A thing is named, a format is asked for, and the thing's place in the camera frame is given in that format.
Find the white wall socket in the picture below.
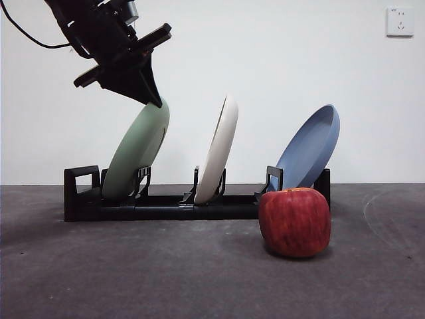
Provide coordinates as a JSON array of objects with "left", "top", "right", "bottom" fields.
[{"left": 386, "top": 6, "right": 415, "bottom": 38}]

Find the green plate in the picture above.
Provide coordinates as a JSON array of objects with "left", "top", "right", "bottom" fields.
[{"left": 102, "top": 101, "right": 171, "bottom": 203}]

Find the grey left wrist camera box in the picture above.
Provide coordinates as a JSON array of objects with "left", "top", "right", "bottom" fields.
[{"left": 121, "top": 0, "right": 139, "bottom": 25}]

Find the beige plate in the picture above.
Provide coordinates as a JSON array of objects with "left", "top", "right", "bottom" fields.
[{"left": 194, "top": 95, "right": 239, "bottom": 204}]

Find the blue plate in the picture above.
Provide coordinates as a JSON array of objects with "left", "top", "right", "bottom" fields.
[{"left": 268, "top": 104, "right": 341, "bottom": 193}]

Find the red apple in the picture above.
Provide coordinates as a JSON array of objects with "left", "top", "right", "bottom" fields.
[{"left": 258, "top": 187, "right": 332, "bottom": 259}]

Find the black plate rack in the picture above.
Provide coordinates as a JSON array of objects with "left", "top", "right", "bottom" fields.
[{"left": 63, "top": 165, "right": 331, "bottom": 223}]

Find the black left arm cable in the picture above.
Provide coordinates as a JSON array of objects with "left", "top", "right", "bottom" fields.
[{"left": 0, "top": 5, "right": 71, "bottom": 49}]

